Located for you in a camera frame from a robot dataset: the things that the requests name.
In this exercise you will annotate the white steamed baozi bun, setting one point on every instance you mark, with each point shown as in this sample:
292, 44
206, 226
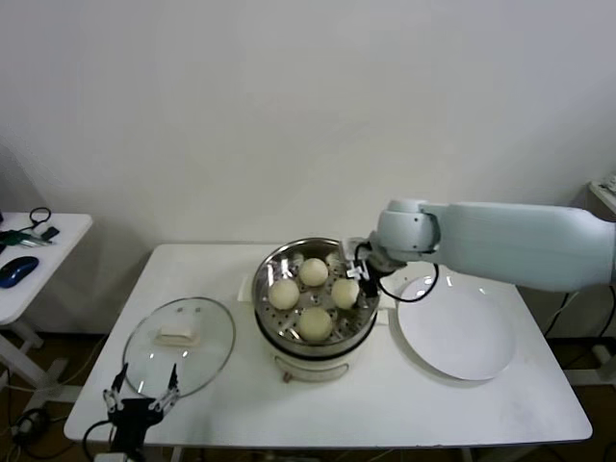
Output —
314, 272
315, 325
284, 294
344, 293

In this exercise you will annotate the white side table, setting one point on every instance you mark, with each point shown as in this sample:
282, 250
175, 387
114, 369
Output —
67, 250

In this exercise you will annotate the small grey patterned object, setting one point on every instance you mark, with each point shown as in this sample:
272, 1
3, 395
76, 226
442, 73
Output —
607, 183

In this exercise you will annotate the blue computer mouse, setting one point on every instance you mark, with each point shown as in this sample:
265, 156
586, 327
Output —
18, 272

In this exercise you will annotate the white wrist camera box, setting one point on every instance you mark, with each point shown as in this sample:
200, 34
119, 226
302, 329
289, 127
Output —
110, 457
351, 257

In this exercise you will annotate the white round plate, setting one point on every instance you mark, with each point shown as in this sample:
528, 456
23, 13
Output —
452, 332

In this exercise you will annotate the white electric cooker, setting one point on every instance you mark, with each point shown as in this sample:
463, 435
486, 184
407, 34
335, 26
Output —
313, 368

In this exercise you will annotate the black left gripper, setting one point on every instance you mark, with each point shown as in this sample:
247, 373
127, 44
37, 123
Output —
135, 418

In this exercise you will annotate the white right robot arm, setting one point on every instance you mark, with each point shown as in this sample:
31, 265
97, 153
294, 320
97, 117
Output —
505, 245

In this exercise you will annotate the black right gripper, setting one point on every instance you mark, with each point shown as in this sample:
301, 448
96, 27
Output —
370, 278

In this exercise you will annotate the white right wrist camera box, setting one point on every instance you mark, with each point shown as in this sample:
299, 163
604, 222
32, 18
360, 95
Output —
351, 257

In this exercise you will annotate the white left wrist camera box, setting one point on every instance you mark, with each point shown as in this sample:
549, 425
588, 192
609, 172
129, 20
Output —
110, 457

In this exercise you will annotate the stainless steel steamer basket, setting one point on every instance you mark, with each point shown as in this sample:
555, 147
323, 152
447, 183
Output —
269, 322

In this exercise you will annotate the small black device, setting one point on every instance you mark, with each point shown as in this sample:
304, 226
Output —
49, 233

